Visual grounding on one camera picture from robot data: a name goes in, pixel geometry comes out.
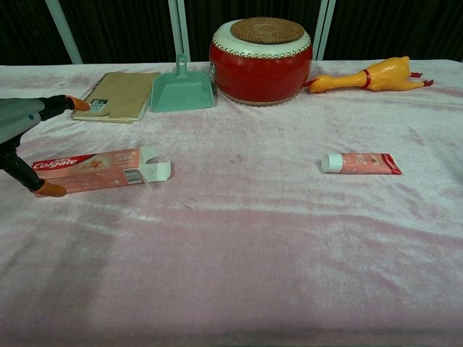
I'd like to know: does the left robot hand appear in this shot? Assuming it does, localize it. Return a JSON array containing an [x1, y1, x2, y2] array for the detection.
[[0, 94, 91, 198]]

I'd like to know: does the pink white small box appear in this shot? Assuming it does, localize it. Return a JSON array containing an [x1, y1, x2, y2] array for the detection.
[[30, 145, 172, 196]]

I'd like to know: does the small pink tube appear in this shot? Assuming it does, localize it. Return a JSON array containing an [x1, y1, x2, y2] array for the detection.
[[320, 152, 404, 176]]

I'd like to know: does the brown spiral notebook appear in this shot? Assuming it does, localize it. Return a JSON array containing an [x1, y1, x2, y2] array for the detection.
[[71, 71, 161, 125]]

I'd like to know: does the teal plastic dustpan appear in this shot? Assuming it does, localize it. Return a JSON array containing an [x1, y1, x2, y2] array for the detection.
[[149, 53, 217, 113]]

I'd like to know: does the pink plush tablecloth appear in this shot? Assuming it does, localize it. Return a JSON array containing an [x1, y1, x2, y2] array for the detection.
[[0, 59, 463, 347]]

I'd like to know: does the red drum with white head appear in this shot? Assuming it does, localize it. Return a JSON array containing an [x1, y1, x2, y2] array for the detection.
[[208, 17, 313, 106]]

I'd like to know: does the round woven rattan coaster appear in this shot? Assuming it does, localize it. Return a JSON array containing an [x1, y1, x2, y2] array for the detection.
[[230, 17, 305, 45]]

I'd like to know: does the yellow rubber chicken toy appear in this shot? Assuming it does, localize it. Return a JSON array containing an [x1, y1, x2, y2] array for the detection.
[[303, 56, 435, 94]]

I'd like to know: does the pale metal frame post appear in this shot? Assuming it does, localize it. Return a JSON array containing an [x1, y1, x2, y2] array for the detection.
[[312, 0, 336, 61], [45, 0, 83, 65], [168, 0, 192, 62]]

